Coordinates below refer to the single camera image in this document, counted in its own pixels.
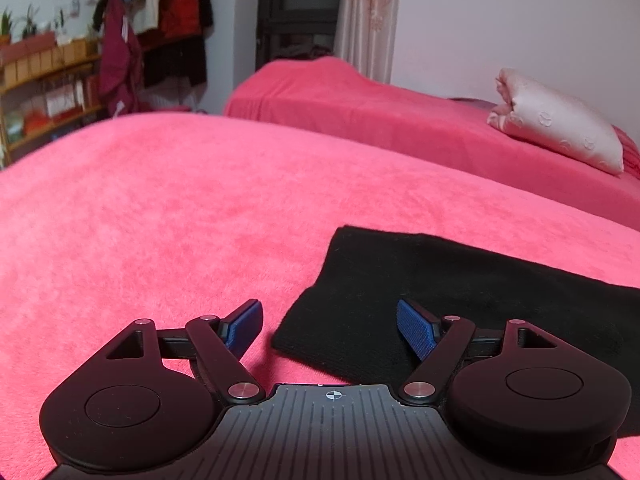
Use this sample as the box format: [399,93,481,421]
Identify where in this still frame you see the black knit pants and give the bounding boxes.
[270,224,640,441]

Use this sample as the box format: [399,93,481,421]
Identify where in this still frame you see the pink bed blanket near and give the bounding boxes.
[1,113,639,479]

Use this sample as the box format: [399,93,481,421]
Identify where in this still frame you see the pale pink folded quilt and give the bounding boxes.
[487,68,624,176]

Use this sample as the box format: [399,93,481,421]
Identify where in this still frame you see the folded pink blanket stack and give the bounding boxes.
[614,127,640,179]

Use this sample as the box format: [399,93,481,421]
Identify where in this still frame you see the pink covered far bed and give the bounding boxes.
[224,56,639,229]

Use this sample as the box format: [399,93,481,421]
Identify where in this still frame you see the wooden shelf with boxes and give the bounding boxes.
[1,6,104,168]

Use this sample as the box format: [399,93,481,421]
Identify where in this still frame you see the pink patterned curtain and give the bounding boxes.
[334,0,399,84]

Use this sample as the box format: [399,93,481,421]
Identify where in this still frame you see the hanging clothes on rack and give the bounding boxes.
[92,0,214,117]

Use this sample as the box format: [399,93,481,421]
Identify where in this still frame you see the dark window frame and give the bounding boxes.
[255,0,341,68]

